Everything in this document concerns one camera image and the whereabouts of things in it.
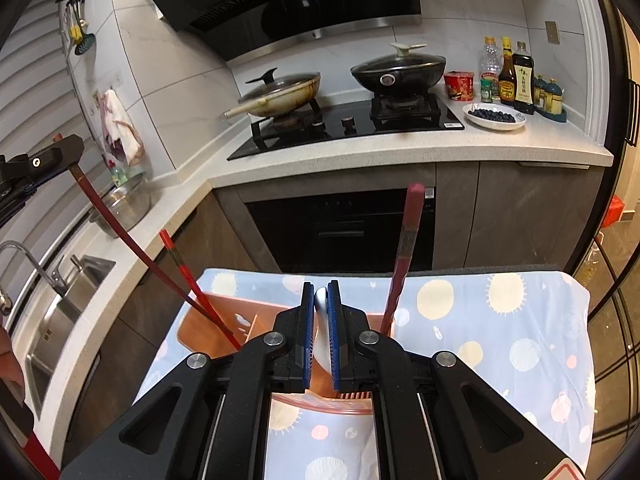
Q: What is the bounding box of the dark red chopstick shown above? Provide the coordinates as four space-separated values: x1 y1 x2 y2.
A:
69 164 210 321

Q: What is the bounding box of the white ceramic spoon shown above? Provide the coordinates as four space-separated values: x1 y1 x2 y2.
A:
314 287 331 374

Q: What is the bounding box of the person's left hand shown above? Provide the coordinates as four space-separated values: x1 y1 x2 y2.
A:
0 327 25 398

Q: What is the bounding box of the green dish soap bottle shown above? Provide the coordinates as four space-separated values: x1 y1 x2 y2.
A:
106 159 128 186

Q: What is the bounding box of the pink hanging towel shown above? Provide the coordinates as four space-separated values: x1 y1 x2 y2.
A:
100 89 145 167

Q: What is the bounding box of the stainless steel bowl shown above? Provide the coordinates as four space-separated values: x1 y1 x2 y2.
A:
101 174 152 231

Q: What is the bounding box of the pink perforated utensil holder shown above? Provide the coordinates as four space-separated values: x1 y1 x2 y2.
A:
177 294 372 415

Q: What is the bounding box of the red chopstick in holder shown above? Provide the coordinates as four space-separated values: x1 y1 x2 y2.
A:
158 230 241 350

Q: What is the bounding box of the chrome sink faucet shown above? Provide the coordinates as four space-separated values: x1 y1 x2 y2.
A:
0 239 68 316

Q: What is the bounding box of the dark maroon chopstick in holder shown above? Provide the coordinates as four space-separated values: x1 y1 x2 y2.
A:
381 182 425 335

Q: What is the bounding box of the green hanging strainer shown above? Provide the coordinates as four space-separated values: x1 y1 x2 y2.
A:
66 0 96 56

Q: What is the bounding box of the stainless steel sink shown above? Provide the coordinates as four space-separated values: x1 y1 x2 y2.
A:
26 255 115 417

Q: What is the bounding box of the black gas stove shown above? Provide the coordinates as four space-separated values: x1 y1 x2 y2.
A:
229 93 464 160

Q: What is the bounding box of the beige frying pan with lid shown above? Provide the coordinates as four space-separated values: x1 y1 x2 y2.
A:
221 68 321 119

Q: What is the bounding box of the light blue patterned tablecloth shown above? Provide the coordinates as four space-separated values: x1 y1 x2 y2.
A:
131 266 599 480

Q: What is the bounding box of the black wok with lid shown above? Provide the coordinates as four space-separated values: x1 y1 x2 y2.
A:
350 42 446 98

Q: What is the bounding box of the white plate with food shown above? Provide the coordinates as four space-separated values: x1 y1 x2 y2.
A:
462 103 526 131

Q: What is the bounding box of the red instant noodle cup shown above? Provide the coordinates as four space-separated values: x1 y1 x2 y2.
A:
444 70 474 102

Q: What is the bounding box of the clear plastic oil bottle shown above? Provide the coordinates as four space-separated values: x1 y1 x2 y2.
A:
480 36 502 100

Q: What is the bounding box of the brown sauce bottle yellow cap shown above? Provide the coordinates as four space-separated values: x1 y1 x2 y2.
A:
498 37 516 106

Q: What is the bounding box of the seasoning jar set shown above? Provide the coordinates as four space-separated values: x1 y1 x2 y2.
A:
534 75 567 122

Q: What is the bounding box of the dark soy sauce bottle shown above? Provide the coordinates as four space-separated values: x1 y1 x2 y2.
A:
512 41 535 115

